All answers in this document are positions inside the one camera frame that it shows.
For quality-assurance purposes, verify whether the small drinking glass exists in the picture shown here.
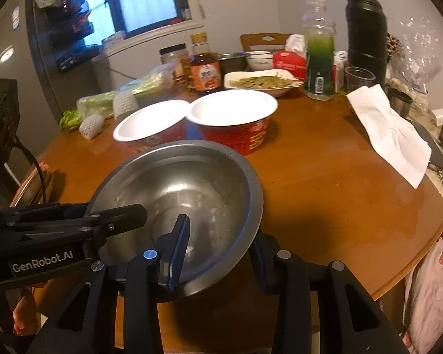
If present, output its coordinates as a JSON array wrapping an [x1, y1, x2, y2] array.
[[345, 66, 376, 94]]

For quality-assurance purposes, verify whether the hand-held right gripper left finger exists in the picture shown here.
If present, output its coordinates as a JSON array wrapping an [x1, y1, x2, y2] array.
[[24, 214, 190, 354]]

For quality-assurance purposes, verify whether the pink printed cloth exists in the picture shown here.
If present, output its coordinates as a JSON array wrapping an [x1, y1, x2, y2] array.
[[402, 225, 443, 354]]

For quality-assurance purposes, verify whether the white paper sheet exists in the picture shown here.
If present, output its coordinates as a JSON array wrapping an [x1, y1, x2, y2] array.
[[346, 84, 432, 189]]

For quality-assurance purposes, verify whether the stainless steel bowl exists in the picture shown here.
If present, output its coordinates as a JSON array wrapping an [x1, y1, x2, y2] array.
[[86, 139, 264, 299]]

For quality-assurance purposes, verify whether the white dish of green vegetables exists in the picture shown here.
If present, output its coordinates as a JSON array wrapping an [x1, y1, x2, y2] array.
[[223, 69, 305, 99]]

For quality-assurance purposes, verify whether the red instant noodle cup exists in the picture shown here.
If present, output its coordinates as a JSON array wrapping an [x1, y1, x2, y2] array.
[[186, 89, 279, 156], [113, 99, 190, 152]]

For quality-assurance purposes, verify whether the wooden chair with cutout back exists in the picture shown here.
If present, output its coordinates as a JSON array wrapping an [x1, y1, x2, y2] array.
[[240, 32, 294, 53]]

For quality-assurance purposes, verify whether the small metal bowl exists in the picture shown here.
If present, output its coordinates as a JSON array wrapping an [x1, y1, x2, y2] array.
[[218, 52, 250, 74]]

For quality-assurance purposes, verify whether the person's foot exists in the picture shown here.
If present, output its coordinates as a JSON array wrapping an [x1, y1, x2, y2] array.
[[13, 288, 41, 336]]

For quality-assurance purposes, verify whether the pink bear-shaped plate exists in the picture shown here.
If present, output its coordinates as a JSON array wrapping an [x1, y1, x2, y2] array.
[[8, 160, 54, 209]]

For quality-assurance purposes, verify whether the crinkled clear plastic bag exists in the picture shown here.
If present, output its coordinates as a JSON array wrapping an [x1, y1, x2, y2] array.
[[391, 17, 443, 96]]

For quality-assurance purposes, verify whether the white ceramic bowl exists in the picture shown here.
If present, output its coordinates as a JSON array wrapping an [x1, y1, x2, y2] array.
[[245, 51, 277, 71]]

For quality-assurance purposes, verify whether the black thermos flask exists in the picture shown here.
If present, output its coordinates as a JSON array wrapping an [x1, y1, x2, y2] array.
[[345, 0, 388, 89]]

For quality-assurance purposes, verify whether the glass jar with dark lid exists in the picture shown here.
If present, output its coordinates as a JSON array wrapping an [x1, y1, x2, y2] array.
[[159, 43, 190, 78]]

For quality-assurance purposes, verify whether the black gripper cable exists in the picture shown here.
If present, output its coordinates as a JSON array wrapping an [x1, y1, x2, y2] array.
[[13, 135, 47, 207]]

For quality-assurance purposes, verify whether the red tissue pack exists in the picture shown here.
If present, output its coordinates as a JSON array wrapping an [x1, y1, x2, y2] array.
[[272, 34, 308, 82]]

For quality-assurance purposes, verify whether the brown sauce bottle orange label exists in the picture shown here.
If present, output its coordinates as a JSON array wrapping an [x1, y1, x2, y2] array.
[[188, 32, 223, 93]]

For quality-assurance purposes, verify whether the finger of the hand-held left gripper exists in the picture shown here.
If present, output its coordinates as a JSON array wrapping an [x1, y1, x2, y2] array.
[[5, 204, 148, 245], [0, 202, 94, 226]]

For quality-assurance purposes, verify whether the celery bunch in clear bag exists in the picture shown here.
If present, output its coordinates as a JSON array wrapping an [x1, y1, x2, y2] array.
[[59, 64, 178, 133]]

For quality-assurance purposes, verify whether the green fruit in foam net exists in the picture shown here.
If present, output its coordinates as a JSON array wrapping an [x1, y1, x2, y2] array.
[[78, 114, 106, 140], [113, 91, 139, 119]]

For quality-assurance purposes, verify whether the dark metal cup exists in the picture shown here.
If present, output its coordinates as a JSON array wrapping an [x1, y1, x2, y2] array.
[[387, 88, 413, 119]]

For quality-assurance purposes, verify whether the black storage rack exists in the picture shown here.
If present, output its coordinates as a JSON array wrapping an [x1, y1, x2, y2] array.
[[46, 0, 100, 73]]

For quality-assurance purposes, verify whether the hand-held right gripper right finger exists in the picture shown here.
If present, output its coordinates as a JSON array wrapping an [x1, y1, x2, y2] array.
[[249, 234, 410, 354]]

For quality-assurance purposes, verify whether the clear bottle of green drink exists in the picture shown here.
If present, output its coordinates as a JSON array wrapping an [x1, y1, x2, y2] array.
[[302, 0, 336, 101]]

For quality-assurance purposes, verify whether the grey refrigerator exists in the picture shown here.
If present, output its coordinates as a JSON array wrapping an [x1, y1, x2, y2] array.
[[0, 0, 97, 148]]

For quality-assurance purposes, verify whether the black handbag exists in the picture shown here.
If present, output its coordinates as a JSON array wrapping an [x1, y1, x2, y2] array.
[[406, 118, 443, 174]]

